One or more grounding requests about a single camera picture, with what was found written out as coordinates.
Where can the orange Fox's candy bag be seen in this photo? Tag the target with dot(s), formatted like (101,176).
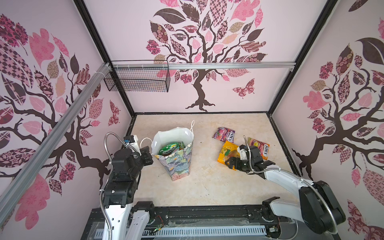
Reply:
(263,147)

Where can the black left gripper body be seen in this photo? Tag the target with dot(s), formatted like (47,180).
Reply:
(144,159)

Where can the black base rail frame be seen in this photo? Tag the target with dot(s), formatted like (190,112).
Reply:
(215,216)

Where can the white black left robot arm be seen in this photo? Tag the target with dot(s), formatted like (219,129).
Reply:
(123,220)

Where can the white slotted cable duct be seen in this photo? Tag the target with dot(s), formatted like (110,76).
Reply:
(224,231)

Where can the purple Fox's candy bag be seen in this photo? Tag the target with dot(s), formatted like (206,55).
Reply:
(224,135)

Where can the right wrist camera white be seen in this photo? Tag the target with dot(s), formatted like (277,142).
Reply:
(243,151)

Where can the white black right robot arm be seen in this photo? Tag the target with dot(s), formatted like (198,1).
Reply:
(317,206)

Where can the floral white paper bag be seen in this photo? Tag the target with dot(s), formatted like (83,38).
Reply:
(178,163)

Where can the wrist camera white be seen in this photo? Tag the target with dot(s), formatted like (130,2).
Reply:
(131,142)
(243,151)

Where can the green snack packet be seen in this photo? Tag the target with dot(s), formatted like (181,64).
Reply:
(171,148)

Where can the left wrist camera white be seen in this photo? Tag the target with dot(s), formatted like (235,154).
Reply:
(131,142)

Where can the yellow snack bag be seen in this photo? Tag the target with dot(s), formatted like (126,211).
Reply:
(227,151)

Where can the aluminium rail wall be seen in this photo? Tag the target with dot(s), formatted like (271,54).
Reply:
(17,188)
(205,66)

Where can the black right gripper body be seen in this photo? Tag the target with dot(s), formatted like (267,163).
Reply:
(241,164)

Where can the aluminium rail left wall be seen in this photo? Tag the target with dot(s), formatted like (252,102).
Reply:
(17,188)

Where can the black wire basket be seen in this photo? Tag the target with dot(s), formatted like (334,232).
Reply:
(139,76)

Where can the aluminium rail back wall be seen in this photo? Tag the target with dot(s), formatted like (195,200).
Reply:
(205,66)

